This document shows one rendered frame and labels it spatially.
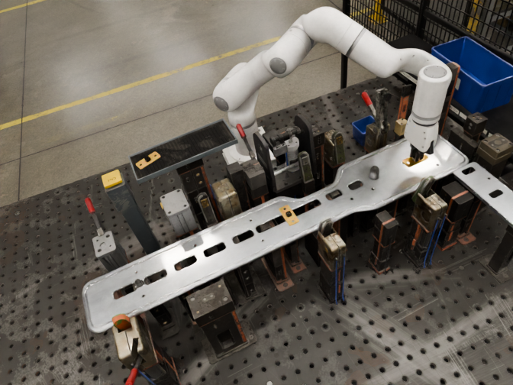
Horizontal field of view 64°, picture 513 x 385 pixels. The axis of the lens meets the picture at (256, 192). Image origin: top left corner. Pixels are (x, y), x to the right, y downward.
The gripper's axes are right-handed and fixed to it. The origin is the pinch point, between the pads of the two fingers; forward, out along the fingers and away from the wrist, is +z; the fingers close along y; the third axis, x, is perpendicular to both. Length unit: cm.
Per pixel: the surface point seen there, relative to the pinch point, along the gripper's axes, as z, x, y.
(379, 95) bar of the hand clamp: -12.0, -1.4, -20.1
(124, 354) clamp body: 3, -108, 17
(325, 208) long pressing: 8.5, -34.5, -1.7
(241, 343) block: 36, -78, 15
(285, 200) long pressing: 8.5, -44.6, -11.9
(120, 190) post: -4, -94, -36
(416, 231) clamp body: 21.6, -8.1, 14.7
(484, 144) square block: 3.1, 23.5, 6.4
